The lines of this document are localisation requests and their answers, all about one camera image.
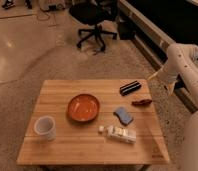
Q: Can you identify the translucent plastic cup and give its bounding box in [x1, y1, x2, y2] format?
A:
[34, 116, 56, 140]

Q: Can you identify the black box on floor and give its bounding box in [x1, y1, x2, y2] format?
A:
[117, 22, 136, 40]

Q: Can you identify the black whiteboard eraser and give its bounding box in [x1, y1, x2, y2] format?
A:
[119, 81, 141, 96]

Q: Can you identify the wooden table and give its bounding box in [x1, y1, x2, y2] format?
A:
[17, 79, 170, 165]

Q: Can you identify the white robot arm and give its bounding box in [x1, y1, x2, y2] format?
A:
[149, 43, 198, 171]

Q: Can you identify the dark red chili pepper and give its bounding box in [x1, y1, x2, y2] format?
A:
[131, 99, 152, 106]

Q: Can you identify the tan robot gripper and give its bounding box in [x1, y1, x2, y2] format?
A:
[147, 69, 176, 95]

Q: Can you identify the blue sponge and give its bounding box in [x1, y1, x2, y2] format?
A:
[113, 107, 133, 126]

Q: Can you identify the orange bowl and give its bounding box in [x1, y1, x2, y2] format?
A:
[67, 94, 100, 122]

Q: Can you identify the black office chair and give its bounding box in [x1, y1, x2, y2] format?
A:
[69, 0, 118, 51]

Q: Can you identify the clear plastic bottle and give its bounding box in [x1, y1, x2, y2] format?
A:
[98, 125, 136, 143]

